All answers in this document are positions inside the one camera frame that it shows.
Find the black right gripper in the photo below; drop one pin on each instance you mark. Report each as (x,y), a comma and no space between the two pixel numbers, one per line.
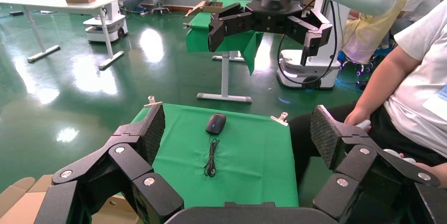
(276,2)

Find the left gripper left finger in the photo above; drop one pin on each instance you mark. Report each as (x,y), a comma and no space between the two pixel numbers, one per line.
(104,177)

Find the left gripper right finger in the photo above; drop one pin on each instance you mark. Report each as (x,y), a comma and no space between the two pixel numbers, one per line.
(352,166)

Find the small cardboard box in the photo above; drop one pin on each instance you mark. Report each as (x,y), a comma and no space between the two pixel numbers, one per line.
(21,208)

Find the black computer mouse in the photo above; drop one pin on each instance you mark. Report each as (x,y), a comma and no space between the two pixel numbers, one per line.
(216,124)

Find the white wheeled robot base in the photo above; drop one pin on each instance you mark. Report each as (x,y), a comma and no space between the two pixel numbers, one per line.
(104,27)
(314,72)

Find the small brown tray box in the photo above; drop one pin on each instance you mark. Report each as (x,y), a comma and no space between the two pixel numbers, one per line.
(211,7)

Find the black power adapter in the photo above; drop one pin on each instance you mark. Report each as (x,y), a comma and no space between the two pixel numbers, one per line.
(15,13)

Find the operator hand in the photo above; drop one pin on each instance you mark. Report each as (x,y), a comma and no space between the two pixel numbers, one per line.
(357,115)
(441,173)

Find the white handheld controller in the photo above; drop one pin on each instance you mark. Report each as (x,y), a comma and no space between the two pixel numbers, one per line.
(364,124)
(393,152)

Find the wooden board piece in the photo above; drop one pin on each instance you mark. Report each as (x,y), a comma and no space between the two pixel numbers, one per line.
(195,8)

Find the silver binder clip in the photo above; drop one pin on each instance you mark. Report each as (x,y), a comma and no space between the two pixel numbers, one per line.
(280,119)
(187,25)
(151,103)

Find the operator body white shirt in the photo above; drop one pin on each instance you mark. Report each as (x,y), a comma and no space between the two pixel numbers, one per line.
(419,110)

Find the chair base with casters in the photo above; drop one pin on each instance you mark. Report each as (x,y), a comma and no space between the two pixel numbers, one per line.
(359,72)

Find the person in yellow shirt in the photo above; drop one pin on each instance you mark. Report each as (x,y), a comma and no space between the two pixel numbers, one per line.
(366,34)

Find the green table cloth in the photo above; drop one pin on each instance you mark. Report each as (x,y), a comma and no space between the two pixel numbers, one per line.
(251,166)

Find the black swivel stool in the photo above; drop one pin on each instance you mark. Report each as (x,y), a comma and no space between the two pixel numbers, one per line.
(159,6)

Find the person in white shirt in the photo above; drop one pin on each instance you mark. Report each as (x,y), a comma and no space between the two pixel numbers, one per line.
(419,6)

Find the white desk with legs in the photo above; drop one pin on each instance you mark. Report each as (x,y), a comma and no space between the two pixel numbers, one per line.
(42,0)

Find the grey table frame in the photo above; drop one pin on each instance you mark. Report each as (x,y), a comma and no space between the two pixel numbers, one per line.
(225,75)

